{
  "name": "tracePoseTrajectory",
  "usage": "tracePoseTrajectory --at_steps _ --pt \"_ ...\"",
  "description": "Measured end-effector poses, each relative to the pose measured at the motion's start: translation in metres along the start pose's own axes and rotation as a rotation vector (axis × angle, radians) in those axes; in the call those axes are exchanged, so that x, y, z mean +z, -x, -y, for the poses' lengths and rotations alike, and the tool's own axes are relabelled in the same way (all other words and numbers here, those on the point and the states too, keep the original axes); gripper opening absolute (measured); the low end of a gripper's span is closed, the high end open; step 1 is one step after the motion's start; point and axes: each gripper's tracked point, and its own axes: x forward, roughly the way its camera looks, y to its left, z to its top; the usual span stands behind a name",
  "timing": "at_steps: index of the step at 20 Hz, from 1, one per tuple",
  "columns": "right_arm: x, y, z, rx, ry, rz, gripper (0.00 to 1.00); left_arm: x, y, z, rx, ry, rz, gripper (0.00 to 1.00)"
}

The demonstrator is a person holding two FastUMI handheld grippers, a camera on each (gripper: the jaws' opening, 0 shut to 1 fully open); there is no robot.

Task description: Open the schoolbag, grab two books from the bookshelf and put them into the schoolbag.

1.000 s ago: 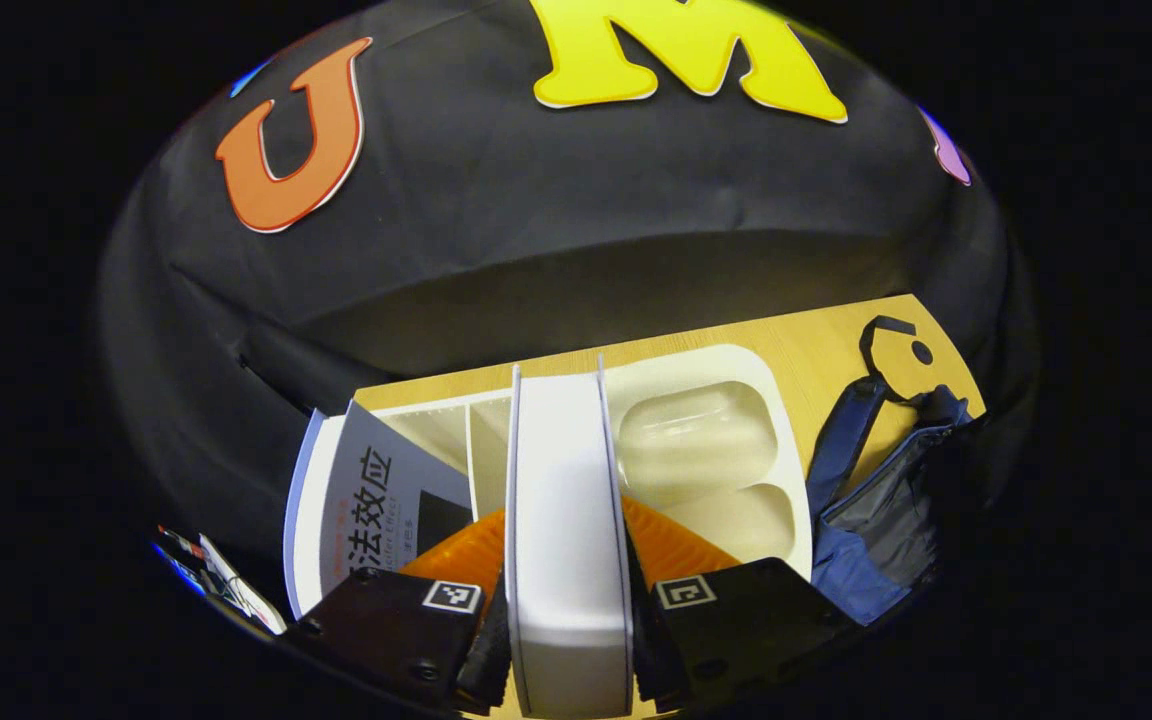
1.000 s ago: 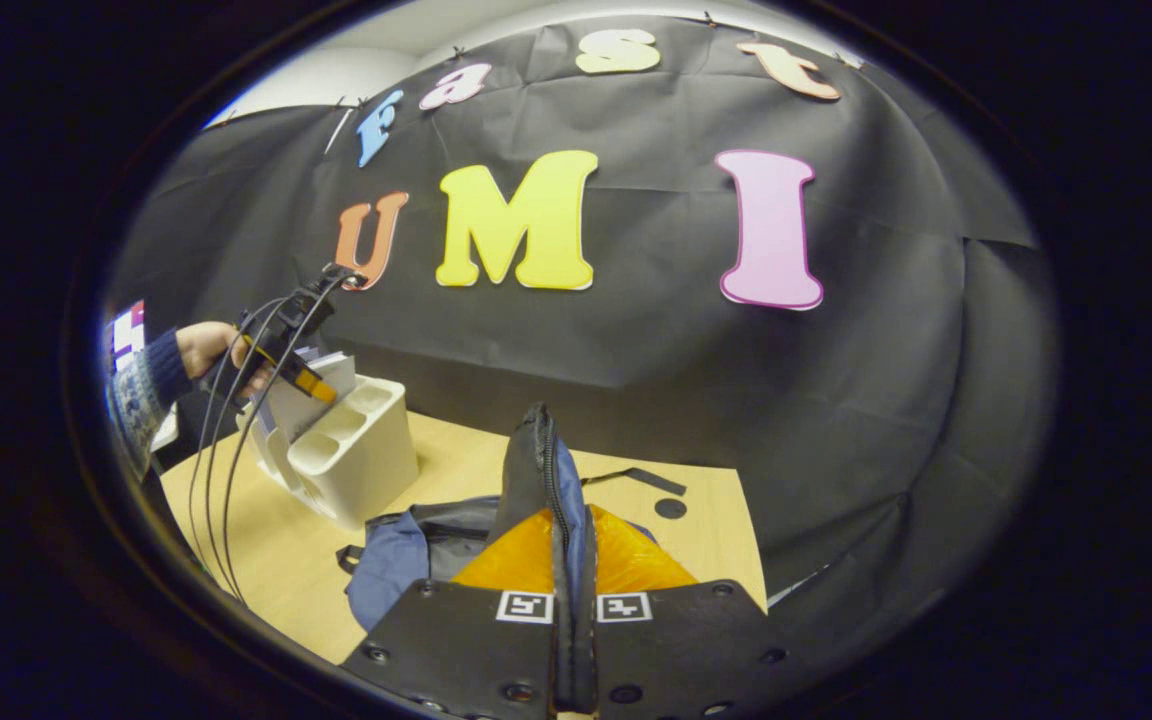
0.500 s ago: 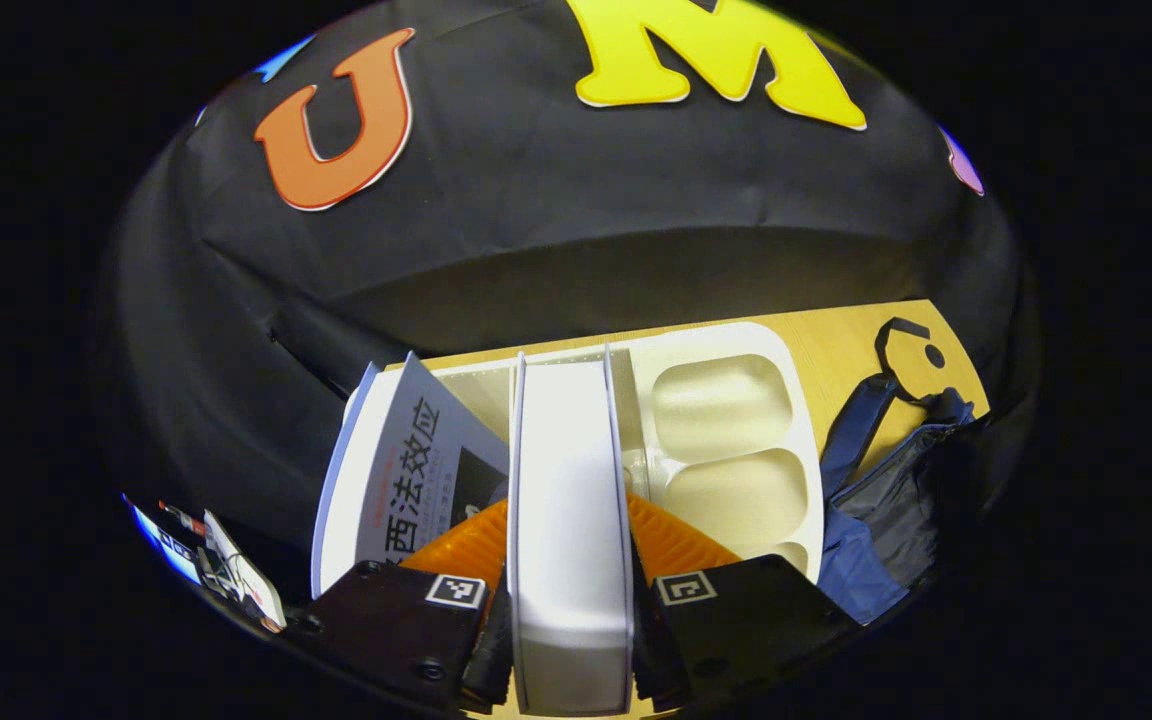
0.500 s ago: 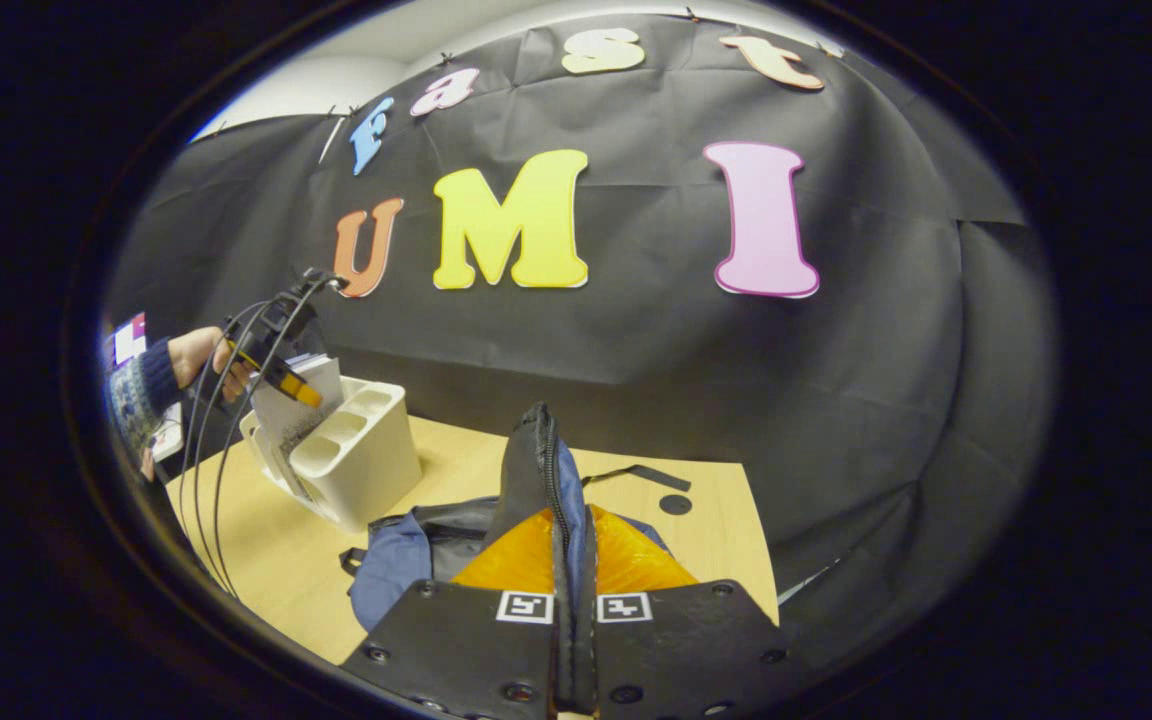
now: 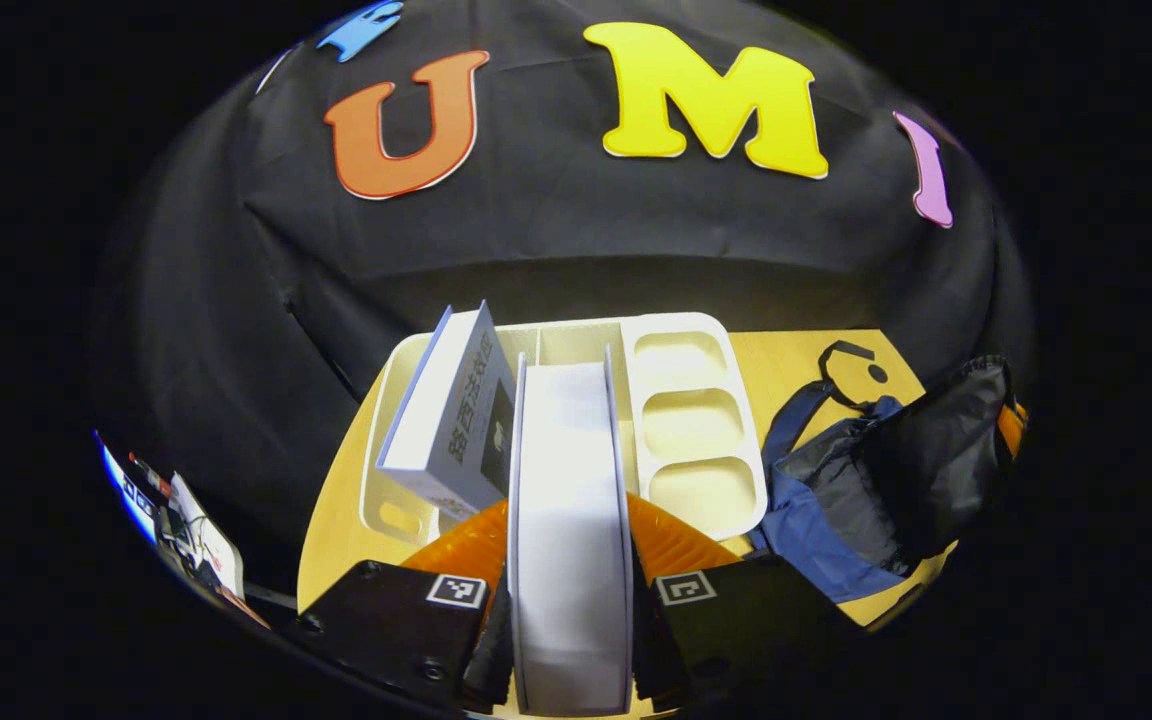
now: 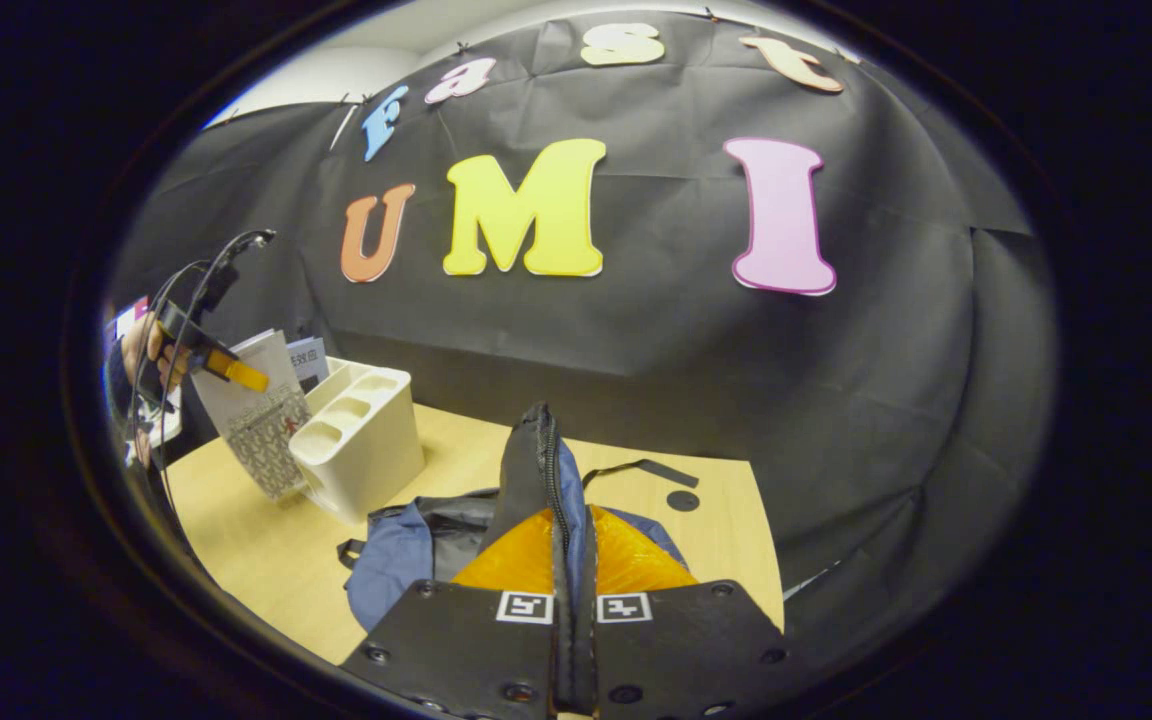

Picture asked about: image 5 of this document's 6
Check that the lavender book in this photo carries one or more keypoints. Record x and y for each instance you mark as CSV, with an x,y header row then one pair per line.
x,y
446,420

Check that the white grey book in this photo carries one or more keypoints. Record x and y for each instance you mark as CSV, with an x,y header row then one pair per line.
x,y
571,500

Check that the blue schoolbag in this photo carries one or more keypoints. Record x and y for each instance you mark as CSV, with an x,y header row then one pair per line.
x,y
816,540

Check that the computer monitor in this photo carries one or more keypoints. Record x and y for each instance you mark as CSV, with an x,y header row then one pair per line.
x,y
126,490

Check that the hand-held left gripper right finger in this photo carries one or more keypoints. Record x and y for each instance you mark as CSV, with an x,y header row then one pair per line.
x,y
651,650

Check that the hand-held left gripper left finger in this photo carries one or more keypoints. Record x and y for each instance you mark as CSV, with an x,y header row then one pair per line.
x,y
491,660

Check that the black backdrop cloth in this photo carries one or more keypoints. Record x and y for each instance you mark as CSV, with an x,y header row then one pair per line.
x,y
556,230

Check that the cream plastic bookshelf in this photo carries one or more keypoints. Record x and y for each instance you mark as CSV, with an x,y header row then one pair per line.
x,y
696,430

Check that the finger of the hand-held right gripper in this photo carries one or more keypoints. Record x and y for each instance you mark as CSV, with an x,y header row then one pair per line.
x,y
1012,428

